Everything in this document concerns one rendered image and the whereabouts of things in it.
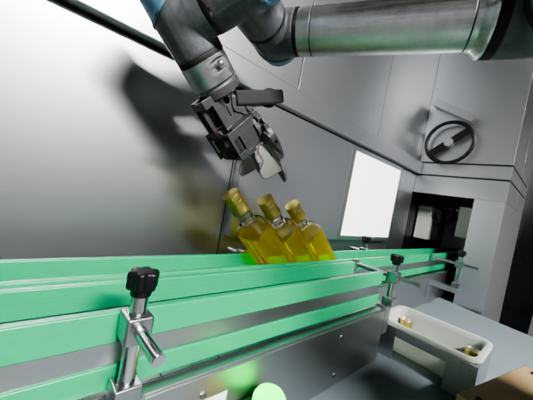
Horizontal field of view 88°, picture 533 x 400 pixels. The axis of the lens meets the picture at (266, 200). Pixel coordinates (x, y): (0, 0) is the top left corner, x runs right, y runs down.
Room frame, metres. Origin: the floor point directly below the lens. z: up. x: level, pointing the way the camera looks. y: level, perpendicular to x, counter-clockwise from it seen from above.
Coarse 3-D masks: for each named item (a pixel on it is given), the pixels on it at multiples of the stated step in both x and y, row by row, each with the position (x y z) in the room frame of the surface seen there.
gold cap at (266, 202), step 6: (264, 198) 0.56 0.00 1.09; (270, 198) 0.55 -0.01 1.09; (258, 204) 0.56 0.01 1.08; (264, 204) 0.54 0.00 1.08; (270, 204) 0.55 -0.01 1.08; (276, 204) 0.56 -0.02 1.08; (264, 210) 0.56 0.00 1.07; (270, 210) 0.55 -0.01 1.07; (276, 210) 0.56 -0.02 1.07; (270, 216) 0.56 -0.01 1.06; (276, 216) 0.56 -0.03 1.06
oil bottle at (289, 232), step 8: (288, 224) 0.58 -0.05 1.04; (296, 224) 0.59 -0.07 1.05; (280, 232) 0.57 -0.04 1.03; (288, 232) 0.58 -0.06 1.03; (296, 232) 0.59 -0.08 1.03; (288, 240) 0.58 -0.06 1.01; (296, 240) 0.60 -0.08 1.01; (304, 240) 0.62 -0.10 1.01; (288, 248) 0.59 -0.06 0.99; (296, 248) 0.60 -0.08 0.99; (304, 248) 0.62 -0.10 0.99; (296, 256) 0.60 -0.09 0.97; (304, 256) 0.62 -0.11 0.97; (312, 256) 0.64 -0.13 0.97
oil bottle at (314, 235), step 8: (312, 224) 0.65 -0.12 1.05; (304, 232) 0.64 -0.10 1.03; (312, 232) 0.64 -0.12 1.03; (320, 232) 0.66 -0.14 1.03; (312, 240) 0.64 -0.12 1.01; (320, 240) 0.66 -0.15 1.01; (312, 248) 0.65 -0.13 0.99; (320, 248) 0.67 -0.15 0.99; (328, 248) 0.69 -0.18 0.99; (320, 256) 0.67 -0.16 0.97; (328, 256) 0.69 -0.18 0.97
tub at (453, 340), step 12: (396, 312) 0.78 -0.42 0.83; (408, 312) 0.80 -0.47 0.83; (420, 312) 0.79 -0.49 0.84; (396, 324) 0.67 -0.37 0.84; (420, 324) 0.78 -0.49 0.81; (432, 324) 0.76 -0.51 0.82; (444, 324) 0.74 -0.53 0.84; (420, 336) 0.63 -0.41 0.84; (432, 336) 0.75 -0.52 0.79; (444, 336) 0.73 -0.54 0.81; (456, 336) 0.71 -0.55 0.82; (468, 336) 0.70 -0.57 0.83; (444, 348) 0.60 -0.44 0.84; (456, 348) 0.71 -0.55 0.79; (480, 348) 0.67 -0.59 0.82; (492, 348) 0.65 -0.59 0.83; (468, 360) 0.57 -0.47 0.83; (480, 360) 0.56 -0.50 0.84
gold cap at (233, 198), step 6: (228, 192) 0.51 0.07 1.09; (234, 192) 0.50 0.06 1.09; (228, 198) 0.49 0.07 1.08; (234, 198) 0.49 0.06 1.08; (240, 198) 0.50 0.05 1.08; (228, 204) 0.49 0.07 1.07; (234, 204) 0.49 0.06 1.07; (240, 204) 0.50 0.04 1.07; (246, 204) 0.51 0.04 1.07; (234, 210) 0.50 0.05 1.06; (240, 210) 0.50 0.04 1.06; (246, 210) 0.51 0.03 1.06; (234, 216) 0.51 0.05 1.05; (240, 216) 0.51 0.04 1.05
